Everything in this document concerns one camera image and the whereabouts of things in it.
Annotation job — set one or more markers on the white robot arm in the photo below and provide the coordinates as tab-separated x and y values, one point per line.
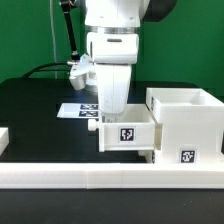
112	42

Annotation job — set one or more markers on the white marker tag sheet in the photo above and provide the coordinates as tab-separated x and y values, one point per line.
78	110

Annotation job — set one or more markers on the white drawer cabinet box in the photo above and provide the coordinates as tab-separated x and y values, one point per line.
192	122

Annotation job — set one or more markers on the white front drawer tray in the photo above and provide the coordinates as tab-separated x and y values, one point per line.
148	155

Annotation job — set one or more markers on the white drawer tray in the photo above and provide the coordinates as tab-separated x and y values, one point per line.
135	130
148	155

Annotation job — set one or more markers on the white block at left edge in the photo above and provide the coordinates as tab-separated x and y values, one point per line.
4	139

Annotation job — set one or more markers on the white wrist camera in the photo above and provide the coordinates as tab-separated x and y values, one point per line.
82	74

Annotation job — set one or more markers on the black camera stand pole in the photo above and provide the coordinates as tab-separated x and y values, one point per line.
67	6

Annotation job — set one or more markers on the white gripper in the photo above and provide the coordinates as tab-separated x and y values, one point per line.
113	87

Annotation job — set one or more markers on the white fence wall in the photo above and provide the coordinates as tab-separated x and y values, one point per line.
102	176

